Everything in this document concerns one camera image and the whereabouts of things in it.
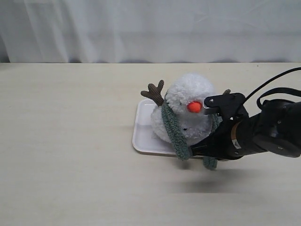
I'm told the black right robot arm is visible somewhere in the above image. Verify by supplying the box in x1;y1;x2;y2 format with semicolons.
190;99;301;160

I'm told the white backdrop curtain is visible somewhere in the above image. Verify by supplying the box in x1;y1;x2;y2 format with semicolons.
0;0;301;63

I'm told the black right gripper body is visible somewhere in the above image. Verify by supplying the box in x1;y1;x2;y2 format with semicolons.
211;115;266;160

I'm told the white plush snowman toy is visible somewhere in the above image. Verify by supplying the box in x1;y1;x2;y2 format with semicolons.
140;73;216;145

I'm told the green fuzzy scarf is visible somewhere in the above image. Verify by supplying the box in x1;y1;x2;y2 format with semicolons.
161;97;222;170

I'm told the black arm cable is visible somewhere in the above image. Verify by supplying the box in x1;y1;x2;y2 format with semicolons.
243;67;301;109

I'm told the white rectangular plastic tray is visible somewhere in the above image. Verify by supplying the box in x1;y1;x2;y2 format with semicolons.
132;100;177;158

